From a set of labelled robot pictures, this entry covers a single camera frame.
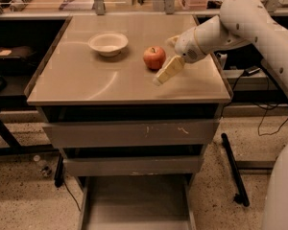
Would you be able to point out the bottom open grey drawer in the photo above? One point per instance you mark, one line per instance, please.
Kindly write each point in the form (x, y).
(143, 202)

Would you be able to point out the top grey drawer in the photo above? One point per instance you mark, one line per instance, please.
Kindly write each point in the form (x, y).
(130, 125)

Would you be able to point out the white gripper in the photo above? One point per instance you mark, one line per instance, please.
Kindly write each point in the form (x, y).
(186, 47)

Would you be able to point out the middle grey drawer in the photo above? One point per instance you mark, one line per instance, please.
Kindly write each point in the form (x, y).
(134, 165)

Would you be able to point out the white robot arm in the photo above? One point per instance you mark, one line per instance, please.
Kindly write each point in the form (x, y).
(242, 22)

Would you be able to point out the red apple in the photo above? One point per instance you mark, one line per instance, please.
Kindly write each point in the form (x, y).
(154, 57)

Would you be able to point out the black table leg bar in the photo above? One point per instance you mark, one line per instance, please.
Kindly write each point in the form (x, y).
(241, 197)

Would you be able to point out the black power adapter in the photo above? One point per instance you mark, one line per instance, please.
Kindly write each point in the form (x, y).
(251, 71)

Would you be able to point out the grey drawer cabinet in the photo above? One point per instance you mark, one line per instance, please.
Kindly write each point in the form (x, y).
(73, 74)

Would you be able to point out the plastic bottle on floor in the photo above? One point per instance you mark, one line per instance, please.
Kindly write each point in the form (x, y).
(43, 166)

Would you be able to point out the white bowl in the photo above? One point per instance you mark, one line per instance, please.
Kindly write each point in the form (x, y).
(108, 44)

